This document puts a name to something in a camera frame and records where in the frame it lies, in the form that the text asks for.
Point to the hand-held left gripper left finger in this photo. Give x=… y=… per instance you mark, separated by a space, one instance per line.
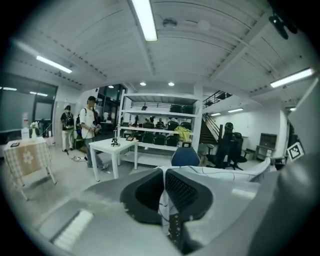
x=145 y=192

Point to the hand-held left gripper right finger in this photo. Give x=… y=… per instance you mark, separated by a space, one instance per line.
x=190 y=195

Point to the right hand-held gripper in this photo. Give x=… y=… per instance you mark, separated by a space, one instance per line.
x=295 y=152

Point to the dark cubby cabinet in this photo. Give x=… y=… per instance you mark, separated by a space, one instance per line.
x=267 y=142

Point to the blue chair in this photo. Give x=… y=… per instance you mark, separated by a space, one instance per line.
x=185 y=157

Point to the ceiling tube light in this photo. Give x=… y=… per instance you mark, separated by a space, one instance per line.
x=145 y=20
x=53 y=64
x=235 y=110
x=292 y=77
x=215 y=114
x=292 y=109

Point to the group of black bags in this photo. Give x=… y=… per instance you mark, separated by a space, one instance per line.
x=160 y=138

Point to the black office chair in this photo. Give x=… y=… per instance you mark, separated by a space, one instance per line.
x=226 y=147
x=240 y=147

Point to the small black tablet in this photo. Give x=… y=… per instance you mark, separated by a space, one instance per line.
x=130 y=138

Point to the white table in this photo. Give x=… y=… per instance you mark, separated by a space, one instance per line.
x=112 y=144

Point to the yellow-green cloth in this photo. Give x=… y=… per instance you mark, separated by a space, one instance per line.
x=182 y=132

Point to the black metal staircase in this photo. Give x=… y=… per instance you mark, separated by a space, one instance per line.
x=212 y=125

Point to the white floor power strip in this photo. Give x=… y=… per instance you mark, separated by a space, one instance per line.
x=78 y=158

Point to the white metal shelf rack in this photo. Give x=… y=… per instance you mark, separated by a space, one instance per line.
x=160 y=96

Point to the round ceiling downlight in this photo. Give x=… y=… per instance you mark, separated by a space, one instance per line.
x=171 y=84
x=142 y=83

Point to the small checkered side table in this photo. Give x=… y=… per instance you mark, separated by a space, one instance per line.
x=25 y=195

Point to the beige checked cloth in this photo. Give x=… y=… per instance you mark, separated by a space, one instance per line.
x=27 y=157

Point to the white vase with flowers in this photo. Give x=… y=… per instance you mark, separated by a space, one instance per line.
x=34 y=132

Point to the white sign card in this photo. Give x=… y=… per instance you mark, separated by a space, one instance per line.
x=25 y=134

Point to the black white marker card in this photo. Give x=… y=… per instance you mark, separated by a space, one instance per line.
x=15 y=144

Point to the white round ceiling disc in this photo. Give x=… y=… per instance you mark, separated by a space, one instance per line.
x=203 y=25

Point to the round ceiling detector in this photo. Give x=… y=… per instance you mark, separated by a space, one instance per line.
x=170 y=22

